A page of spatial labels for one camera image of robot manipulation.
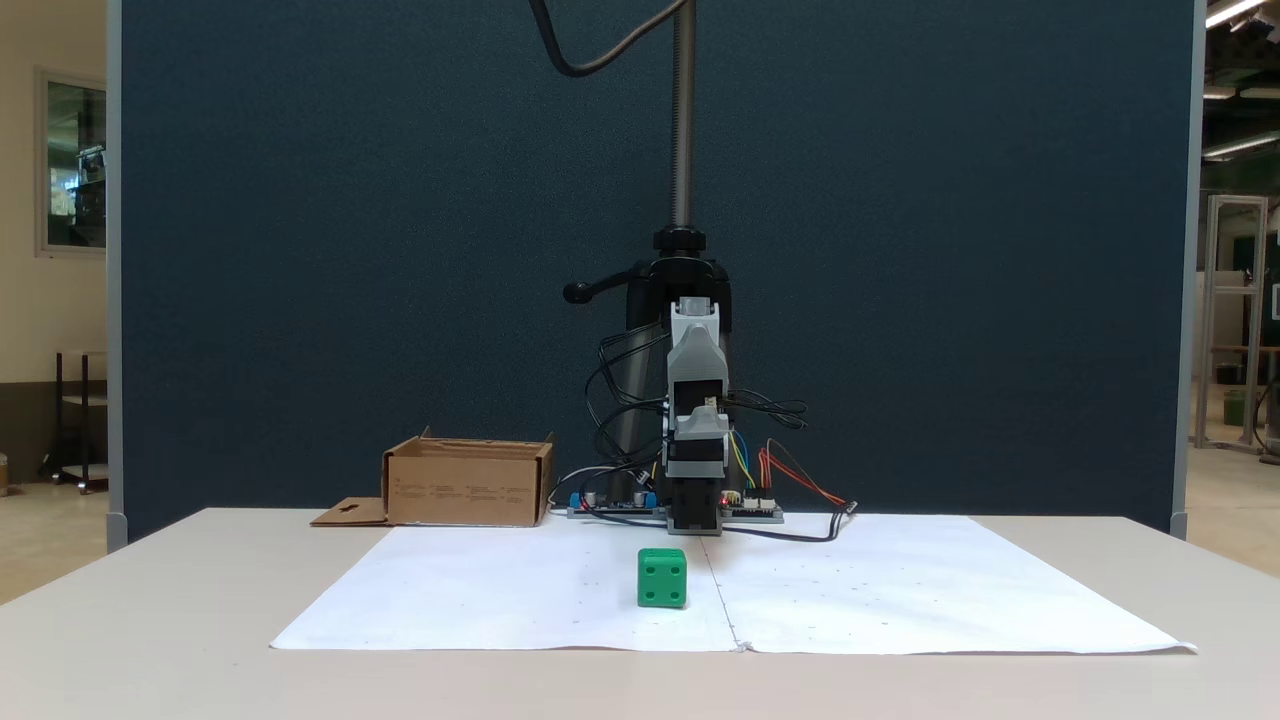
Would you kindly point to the green dice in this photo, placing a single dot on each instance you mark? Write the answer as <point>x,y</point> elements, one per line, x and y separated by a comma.
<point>662,580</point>

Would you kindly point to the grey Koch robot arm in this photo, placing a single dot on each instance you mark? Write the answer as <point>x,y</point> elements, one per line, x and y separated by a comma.
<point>695,320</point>

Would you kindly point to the green bin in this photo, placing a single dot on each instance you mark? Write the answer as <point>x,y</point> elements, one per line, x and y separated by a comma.
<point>1237,407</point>

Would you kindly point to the motor controller circuit board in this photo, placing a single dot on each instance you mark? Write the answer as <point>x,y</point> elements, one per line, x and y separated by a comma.
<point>755,512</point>

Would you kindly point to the blue power circuit board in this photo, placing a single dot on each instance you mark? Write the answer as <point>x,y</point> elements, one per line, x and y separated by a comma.
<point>600,508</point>

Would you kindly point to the brown cardboard box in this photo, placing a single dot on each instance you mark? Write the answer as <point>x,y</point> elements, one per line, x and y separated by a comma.
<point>465,490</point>

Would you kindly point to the white paper sheet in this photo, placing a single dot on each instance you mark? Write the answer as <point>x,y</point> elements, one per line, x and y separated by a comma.
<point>520,590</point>

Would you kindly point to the dark blue partition panel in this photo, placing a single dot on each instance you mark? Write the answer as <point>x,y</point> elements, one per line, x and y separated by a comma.
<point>300,250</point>

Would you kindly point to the ceiling light tube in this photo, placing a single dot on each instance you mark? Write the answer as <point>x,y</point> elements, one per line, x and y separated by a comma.
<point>1232,11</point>
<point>1240,145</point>

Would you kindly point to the black wheeled cart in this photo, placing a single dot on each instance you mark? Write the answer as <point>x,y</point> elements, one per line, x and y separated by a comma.
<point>82,400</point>

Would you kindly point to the black camera stand with pole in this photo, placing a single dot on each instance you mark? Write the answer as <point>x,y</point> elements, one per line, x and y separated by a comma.
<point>684,150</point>

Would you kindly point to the aluminium profile frame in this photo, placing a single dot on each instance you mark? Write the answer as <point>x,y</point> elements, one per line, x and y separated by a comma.
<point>1210,320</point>

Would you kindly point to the framed wall window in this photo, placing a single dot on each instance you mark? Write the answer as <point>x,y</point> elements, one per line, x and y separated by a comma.
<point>75,160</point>

